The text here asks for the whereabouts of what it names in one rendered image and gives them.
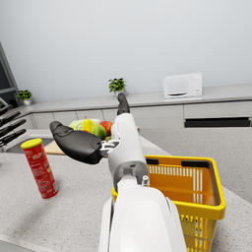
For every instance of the white microwave oven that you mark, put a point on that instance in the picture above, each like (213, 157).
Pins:
(182, 86)

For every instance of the green apple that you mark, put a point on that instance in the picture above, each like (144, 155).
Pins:
(98, 131)

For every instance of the yellow pear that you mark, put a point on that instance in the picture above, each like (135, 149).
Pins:
(87, 124)

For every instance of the red apple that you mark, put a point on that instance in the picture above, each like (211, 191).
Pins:
(106, 126)

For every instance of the yellow slatted basket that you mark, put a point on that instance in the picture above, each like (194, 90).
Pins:
(193, 190)

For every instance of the small potted green plant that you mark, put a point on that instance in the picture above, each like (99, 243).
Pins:
(24, 96)
(116, 85)

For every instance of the dark window frame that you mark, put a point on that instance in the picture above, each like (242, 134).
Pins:
(7, 82)

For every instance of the red potato chip can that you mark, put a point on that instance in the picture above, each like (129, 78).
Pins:
(41, 169)

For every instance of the wooden cutting board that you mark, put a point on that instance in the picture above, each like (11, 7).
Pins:
(54, 148)

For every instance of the grey kitchen counter cabinets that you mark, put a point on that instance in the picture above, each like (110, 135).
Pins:
(183, 111)

